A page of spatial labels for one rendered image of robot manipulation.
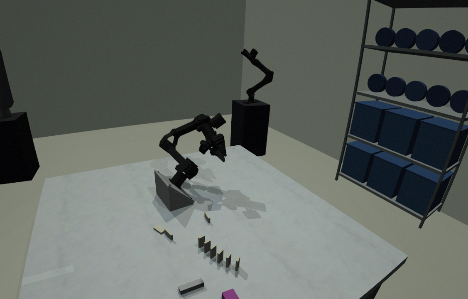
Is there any small purple block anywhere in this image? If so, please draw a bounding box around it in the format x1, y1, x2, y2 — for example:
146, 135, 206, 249
222, 289, 239, 299

